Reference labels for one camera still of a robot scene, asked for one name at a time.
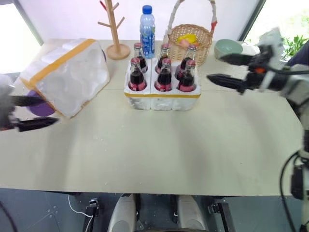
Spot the yellow fruit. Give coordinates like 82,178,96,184
177,34,198,44

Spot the person in dark clothing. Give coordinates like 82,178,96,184
286,39,309,71

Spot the grey rounded robot leg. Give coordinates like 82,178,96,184
177,194,207,232
107,193,137,232

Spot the pink orange fruit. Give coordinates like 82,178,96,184
180,39,201,47

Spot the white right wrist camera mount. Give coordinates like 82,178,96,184
257,27,287,64

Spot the black table leg bracket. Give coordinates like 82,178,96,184
208,202,231,232
82,197,100,232

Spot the green potted plant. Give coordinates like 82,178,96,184
283,34,309,59

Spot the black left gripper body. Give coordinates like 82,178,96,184
0,110,22,131

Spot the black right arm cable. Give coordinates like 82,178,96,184
279,149,309,232

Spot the white foam crate yellow tape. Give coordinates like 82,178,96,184
124,57,202,112

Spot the wicker basket with handle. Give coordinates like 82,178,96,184
163,0,219,67

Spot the white floor cable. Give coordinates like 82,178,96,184
68,194,94,232

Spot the purple round plate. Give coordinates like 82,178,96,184
26,89,57,117

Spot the white foam box yellow tape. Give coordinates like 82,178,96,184
18,38,111,119

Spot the white flat object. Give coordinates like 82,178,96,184
241,42,261,56

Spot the blue cap water bottle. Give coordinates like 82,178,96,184
139,5,156,59

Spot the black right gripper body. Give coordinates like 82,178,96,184
241,53,270,95

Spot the pale green bowl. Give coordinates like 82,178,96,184
214,39,244,60

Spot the glass cola bottle red cap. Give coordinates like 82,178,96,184
133,42,149,74
154,58,173,92
174,44,197,81
127,58,148,92
154,43,171,74
177,59,197,93

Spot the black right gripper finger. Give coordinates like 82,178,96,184
218,53,256,66
207,74,247,92

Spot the black floor cable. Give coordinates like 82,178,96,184
0,200,19,232

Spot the wooden mug tree stand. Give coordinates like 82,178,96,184
97,0,131,61

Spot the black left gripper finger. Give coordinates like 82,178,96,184
11,96,48,108
18,116,60,133

